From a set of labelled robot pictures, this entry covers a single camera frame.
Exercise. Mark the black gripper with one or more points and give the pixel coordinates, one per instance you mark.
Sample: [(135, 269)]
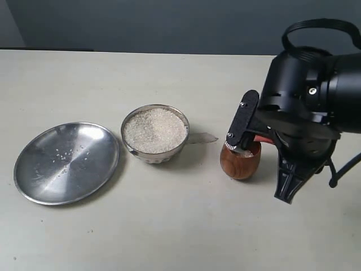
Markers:
[(293, 104)]

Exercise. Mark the dark wooden spoon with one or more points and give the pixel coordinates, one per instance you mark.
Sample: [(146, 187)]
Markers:
[(252, 143)]

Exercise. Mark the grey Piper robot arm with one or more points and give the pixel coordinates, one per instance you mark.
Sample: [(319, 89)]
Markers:
[(343, 102)]

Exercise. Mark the brown wooden cup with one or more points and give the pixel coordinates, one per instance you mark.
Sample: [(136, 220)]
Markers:
[(237, 167)]

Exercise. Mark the steel bowl of rice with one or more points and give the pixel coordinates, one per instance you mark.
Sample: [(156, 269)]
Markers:
[(154, 158)]

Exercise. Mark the round steel plate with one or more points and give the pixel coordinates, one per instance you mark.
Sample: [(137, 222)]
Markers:
[(66, 163)]

